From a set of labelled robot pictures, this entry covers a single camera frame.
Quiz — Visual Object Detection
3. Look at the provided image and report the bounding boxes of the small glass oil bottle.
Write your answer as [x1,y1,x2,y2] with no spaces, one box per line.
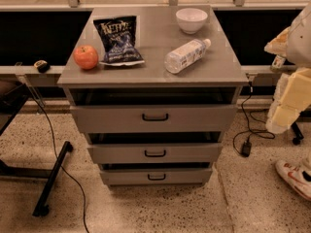
[270,55,286,72]

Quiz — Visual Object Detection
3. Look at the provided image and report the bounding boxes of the clear plastic water bottle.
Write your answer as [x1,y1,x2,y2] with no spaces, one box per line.
[164,39,211,74]

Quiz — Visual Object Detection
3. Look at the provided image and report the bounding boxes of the black kettle chips bag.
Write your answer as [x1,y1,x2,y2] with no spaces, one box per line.
[93,16,144,66]

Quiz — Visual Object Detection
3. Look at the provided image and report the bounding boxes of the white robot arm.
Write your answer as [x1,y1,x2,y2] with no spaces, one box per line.
[264,3,311,134]

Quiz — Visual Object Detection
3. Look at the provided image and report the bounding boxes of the black stand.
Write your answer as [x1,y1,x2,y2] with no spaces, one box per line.
[292,111,311,146]
[0,81,73,216]

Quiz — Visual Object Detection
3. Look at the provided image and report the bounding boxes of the black floor cable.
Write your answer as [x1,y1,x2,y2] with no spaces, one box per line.
[31,95,91,233]

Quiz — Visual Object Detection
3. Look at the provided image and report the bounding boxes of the black stand left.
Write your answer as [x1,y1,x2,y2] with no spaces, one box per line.
[0,81,73,216]

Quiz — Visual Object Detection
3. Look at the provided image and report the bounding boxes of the black stand right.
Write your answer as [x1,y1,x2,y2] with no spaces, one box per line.
[292,111,311,146]

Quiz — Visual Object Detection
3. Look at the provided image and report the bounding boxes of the grey middle drawer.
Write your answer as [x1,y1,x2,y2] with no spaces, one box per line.
[87,143,222,164]

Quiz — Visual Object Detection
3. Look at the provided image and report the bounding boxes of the grey drawer cabinet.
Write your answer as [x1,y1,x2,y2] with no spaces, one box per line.
[58,7,248,172]

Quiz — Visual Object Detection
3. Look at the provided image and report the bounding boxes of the black power adapter with cable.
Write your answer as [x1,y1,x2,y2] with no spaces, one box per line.
[232,83,275,158]

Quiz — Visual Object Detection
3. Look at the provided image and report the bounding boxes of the grey drawer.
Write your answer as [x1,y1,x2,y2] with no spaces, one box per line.
[100,168,212,186]
[71,105,237,133]
[87,143,222,164]

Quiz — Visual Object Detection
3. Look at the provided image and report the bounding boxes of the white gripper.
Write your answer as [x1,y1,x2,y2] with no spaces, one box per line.
[264,27,311,134]

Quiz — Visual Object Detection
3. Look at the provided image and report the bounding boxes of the white red sneaker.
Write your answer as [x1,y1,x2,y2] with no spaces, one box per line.
[275,158,311,200]

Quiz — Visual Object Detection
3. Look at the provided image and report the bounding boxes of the grey bottom drawer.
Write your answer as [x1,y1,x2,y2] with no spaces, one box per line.
[100,168,212,186]

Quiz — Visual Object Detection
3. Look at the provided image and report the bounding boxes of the small black yellow device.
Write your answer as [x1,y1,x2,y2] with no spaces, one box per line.
[34,60,51,73]

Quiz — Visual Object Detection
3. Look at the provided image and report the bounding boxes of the red apple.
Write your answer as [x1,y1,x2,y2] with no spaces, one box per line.
[73,45,98,70]

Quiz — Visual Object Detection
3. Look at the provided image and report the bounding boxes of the white bowl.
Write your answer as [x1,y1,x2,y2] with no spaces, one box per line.
[176,8,208,34]

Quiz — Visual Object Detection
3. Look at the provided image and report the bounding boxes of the grey top drawer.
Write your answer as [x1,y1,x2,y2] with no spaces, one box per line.
[71,105,237,133]

